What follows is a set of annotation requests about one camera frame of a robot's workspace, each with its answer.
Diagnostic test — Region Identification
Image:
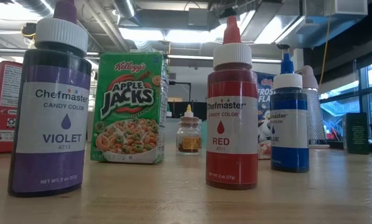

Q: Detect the glass jar brown spice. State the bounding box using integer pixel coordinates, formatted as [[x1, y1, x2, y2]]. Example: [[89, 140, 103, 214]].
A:
[[175, 115, 203, 156]]

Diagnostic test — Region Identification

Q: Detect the blue Frosted Flakes cereal box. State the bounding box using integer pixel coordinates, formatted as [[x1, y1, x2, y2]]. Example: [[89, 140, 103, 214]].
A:
[[254, 71, 277, 161]]

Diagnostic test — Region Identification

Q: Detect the blue food colour bottle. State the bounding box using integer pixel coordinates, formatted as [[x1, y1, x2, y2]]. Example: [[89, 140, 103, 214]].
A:
[[269, 52, 310, 174]]

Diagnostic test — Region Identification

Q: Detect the black monitor screen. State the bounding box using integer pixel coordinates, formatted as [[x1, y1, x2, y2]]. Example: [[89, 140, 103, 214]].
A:
[[166, 101, 208, 121]]

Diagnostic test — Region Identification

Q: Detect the red food colour bottle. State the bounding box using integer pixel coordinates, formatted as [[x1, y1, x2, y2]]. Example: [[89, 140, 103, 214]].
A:
[[205, 15, 259, 191]]

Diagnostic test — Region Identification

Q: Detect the green Apple Jacks cereal box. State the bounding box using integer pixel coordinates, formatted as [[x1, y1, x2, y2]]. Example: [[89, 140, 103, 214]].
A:
[[90, 51, 170, 165]]

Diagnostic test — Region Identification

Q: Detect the ceiling light strip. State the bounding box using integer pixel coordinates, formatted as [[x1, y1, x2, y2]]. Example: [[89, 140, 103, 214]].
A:
[[118, 27, 227, 44]]

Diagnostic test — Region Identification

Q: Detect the violet food colour bottle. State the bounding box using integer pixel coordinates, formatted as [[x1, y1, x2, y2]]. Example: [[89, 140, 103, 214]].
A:
[[7, 0, 93, 198]]

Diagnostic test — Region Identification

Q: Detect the dark green small box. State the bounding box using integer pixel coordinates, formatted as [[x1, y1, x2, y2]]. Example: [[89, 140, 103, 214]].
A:
[[342, 112, 370, 156]]

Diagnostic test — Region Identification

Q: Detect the black ceiling lamp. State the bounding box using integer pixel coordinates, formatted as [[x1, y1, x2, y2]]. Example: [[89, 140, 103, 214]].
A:
[[21, 22, 37, 40]]

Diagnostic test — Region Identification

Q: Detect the red Froot Loops cereal box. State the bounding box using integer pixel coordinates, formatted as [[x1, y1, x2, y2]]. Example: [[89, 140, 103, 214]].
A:
[[0, 60, 24, 155]]

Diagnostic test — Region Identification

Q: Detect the silver ceiling duct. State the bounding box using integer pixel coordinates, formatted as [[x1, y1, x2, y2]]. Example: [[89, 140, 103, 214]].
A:
[[240, 0, 369, 49]]

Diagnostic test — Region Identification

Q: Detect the metal box grater pink handle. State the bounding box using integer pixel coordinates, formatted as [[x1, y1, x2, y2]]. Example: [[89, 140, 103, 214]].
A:
[[300, 64, 330, 149]]

